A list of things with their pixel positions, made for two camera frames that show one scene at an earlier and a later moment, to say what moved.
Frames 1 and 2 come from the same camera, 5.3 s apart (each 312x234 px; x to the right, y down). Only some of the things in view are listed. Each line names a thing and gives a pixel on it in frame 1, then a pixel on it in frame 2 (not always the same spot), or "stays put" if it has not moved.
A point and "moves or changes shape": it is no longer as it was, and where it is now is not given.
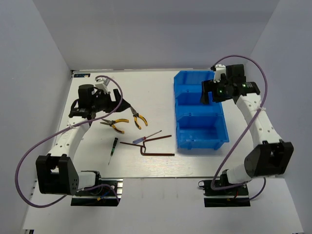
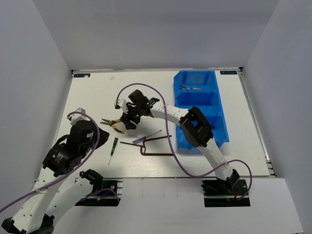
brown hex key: (155, 154) stays put
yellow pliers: (111, 124) stays put
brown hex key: (132, 144) stays put
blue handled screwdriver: (137, 141) stays put
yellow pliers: (136, 115) moves or changes shape
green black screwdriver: (113, 148) stays put
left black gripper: (112, 105) to (103, 137)
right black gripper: (209, 86) to (126, 119)
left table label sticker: (82, 75) stays put
